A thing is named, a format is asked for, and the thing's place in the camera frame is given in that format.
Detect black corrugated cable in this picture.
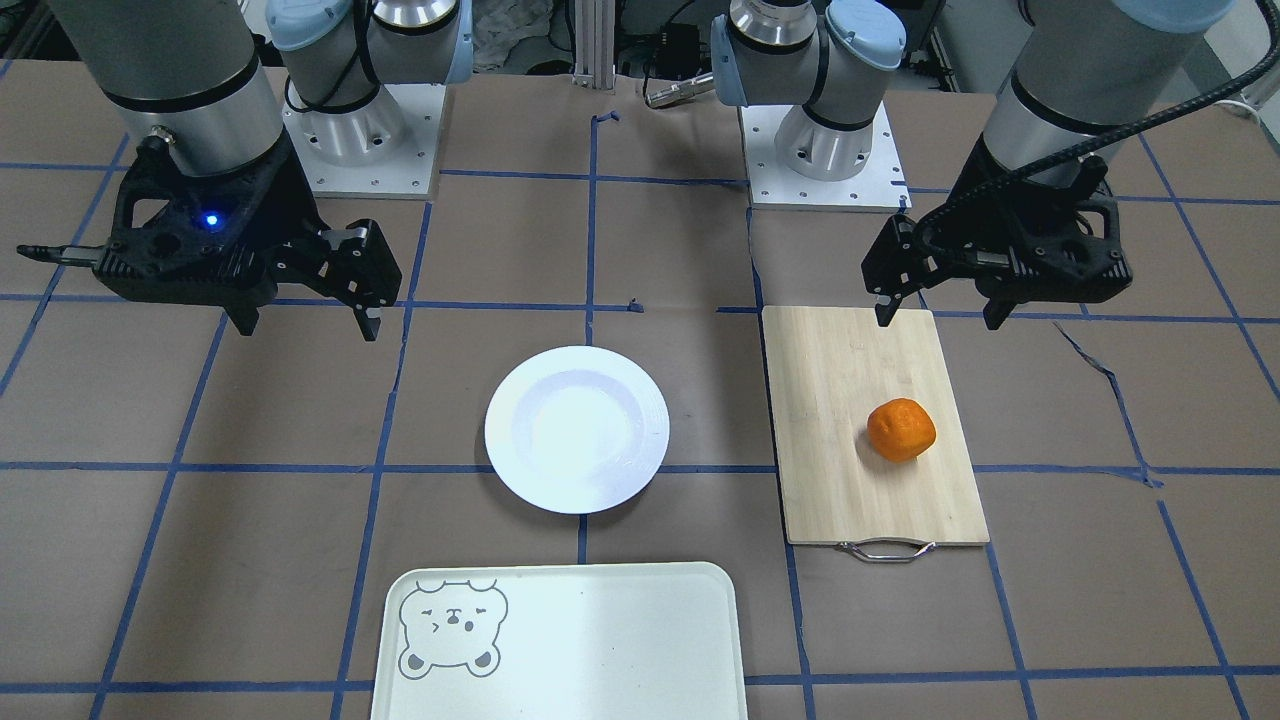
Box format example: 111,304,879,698
920,29,1280,241

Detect white round plate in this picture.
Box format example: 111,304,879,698
484,346,671,515

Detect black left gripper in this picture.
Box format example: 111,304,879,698
861,138,1133,331

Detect aluminium frame post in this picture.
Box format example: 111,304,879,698
572,0,616,94

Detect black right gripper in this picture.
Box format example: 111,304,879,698
17,133,402,342

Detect orange fruit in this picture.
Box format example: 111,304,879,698
867,398,938,462

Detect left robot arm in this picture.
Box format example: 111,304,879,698
710,1,1230,329

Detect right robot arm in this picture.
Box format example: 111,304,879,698
17,1,474,341

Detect cream bear tray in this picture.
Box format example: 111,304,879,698
371,561,748,719

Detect bamboo cutting board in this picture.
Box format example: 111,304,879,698
762,306,989,562

